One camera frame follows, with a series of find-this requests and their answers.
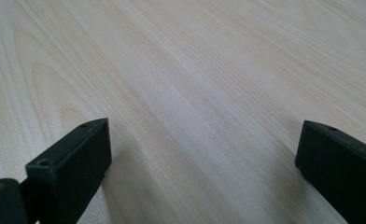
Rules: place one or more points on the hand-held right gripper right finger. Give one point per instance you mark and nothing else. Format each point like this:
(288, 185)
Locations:
(340, 168)

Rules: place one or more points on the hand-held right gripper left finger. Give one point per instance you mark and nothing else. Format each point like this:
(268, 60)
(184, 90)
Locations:
(72, 169)

